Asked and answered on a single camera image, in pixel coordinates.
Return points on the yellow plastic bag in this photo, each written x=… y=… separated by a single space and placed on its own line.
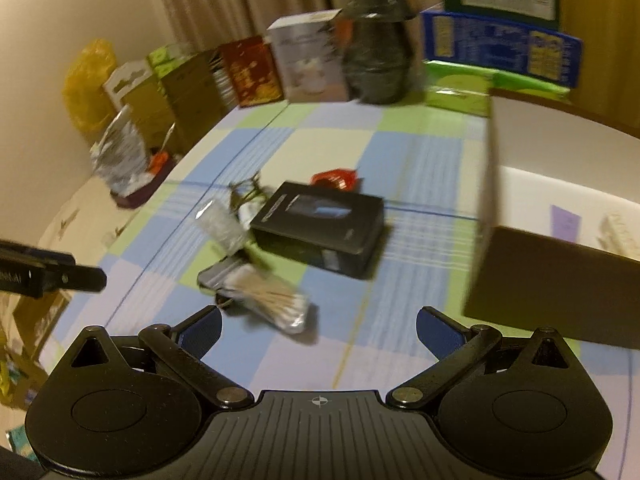
x=87 y=85

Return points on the red gold patterned box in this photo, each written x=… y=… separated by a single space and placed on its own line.
x=252 y=72

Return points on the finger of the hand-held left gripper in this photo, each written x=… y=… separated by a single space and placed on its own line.
x=87 y=280

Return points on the large brown cardboard box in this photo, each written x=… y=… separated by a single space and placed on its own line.
x=530 y=160

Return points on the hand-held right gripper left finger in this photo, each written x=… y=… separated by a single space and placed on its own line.
x=202 y=332

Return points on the green tissue pack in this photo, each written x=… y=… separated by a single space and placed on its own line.
x=457 y=102
x=480 y=77

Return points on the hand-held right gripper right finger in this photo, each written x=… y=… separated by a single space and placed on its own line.
x=437 y=330

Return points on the red snack packet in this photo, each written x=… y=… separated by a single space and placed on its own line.
x=335 y=180

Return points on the cotton swab pack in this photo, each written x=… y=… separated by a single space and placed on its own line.
x=270 y=300

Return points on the light green packet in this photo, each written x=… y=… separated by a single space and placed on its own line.
x=167 y=57

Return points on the black product box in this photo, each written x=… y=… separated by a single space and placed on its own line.
x=320 y=225

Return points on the dark grey flat case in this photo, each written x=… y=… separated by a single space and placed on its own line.
x=212 y=277

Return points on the silver foil bag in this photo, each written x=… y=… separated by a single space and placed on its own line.
x=120 y=150

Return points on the white humidifier box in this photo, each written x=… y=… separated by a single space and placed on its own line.
x=310 y=60

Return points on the checked tablecloth desktop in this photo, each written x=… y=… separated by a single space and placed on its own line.
x=325 y=125

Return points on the purple tissue box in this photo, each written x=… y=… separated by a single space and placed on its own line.
x=137 y=190

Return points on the black pot in plastic wrap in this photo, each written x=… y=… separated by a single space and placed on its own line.
x=377 y=55

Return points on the blue printed carton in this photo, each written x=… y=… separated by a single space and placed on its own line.
x=500 y=47

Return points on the purple card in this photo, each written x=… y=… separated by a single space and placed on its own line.
x=566 y=225

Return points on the dark brown cardboard box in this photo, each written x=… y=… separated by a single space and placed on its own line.
x=195 y=100

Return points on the small clear plastic packet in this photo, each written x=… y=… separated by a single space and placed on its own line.
x=222 y=225

